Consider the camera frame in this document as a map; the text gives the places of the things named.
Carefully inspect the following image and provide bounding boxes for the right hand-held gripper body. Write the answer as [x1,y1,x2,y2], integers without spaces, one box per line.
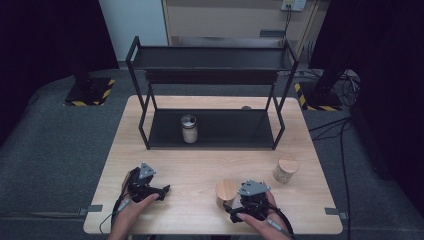
[237,179,272,220]

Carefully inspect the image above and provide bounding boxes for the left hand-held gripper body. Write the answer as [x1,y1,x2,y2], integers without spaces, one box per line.
[127,162,157,203]

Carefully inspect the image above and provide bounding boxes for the wooden cup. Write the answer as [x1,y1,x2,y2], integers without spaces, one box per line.
[215,178,239,209]

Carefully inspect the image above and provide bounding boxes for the wooden lid jar pale grains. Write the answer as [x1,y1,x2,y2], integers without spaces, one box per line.
[272,155,300,184]

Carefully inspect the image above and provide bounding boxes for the glass shaker jar metal lid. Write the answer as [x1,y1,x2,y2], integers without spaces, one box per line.
[180,114,199,144]

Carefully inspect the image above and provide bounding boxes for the black metal two-tier rack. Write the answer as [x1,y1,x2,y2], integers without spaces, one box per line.
[125,35,300,151]

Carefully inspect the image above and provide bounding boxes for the person's right hand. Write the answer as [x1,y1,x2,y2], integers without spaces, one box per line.
[237,192,291,239]

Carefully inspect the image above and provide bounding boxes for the person's left hand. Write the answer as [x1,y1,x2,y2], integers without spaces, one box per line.
[113,171,160,231]

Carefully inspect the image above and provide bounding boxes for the black stand with striped base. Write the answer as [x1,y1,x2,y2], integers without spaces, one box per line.
[293,49,359,112]
[63,49,117,108]

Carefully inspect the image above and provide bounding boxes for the beige cabinet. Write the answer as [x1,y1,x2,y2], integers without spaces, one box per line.
[161,0,331,58]

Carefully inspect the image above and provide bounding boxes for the dark curtain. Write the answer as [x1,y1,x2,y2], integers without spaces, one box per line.
[308,0,424,211]
[0,0,120,149]

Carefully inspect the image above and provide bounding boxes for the left hand-held gripper cable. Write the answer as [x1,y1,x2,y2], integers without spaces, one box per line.
[99,196,131,236]

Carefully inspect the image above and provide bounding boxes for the hand-held gripper cable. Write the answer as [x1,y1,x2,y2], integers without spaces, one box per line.
[99,196,131,236]
[266,203,296,239]

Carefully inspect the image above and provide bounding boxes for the right hand-held gripper cable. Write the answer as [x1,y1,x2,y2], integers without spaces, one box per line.
[266,203,296,239]

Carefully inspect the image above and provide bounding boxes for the grey table edge bracket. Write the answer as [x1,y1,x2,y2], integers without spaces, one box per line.
[78,204,104,216]
[324,207,349,221]

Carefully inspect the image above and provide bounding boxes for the long black floor cable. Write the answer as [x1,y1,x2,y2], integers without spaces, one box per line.
[309,116,353,240]

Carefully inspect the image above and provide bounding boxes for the tangled black cable bundle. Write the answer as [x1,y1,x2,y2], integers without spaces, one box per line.
[336,71,362,108]

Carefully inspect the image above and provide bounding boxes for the grey cabinet handle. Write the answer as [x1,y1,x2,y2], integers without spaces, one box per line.
[259,29,286,38]

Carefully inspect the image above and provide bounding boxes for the black socket cable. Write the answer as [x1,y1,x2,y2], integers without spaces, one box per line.
[282,4,293,46]

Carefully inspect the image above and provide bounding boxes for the white wall socket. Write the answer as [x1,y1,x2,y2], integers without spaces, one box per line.
[280,0,307,12]

